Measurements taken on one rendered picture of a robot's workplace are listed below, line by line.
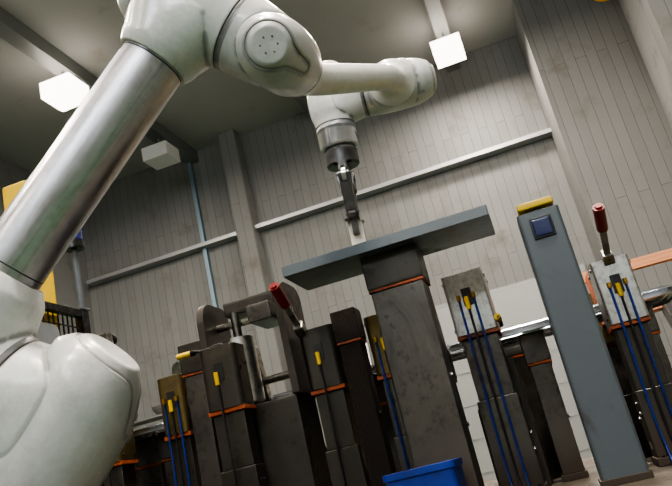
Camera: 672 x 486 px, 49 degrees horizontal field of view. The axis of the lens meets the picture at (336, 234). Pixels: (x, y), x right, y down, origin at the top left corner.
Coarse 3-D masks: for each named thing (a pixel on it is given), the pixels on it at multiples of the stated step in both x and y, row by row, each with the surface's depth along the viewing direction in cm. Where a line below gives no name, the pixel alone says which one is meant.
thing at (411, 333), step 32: (384, 256) 128; (416, 256) 126; (384, 288) 127; (416, 288) 126; (384, 320) 126; (416, 320) 124; (416, 352) 123; (416, 384) 122; (448, 384) 120; (416, 416) 120; (448, 416) 119; (416, 448) 119; (448, 448) 118; (480, 480) 119
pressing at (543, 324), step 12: (660, 288) 141; (648, 300) 152; (660, 300) 155; (600, 312) 153; (528, 324) 146; (540, 324) 145; (504, 336) 147; (516, 336) 156; (456, 348) 149; (456, 360) 166; (372, 372) 152; (276, 396) 162; (144, 432) 162; (156, 432) 174
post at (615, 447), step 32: (544, 256) 121; (544, 288) 120; (576, 288) 118; (576, 320) 117; (576, 352) 116; (608, 352) 115; (576, 384) 115; (608, 384) 114; (608, 416) 112; (608, 448) 111; (640, 448) 110; (608, 480) 110
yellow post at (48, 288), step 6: (24, 180) 256; (12, 186) 256; (18, 186) 255; (6, 192) 256; (12, 192) 256; (6, 198) 256; (12, 198) 255; (6, 204) 255; (48, 276) 251; (48, 282) 250; (42, 288) 246; (48, 288) 249; (54, 288) 252; (48, 294) 248; (54, 294) 251; (48, 300) 247; (54, 300) 250; (42, 318) 241; (54, 318) 247
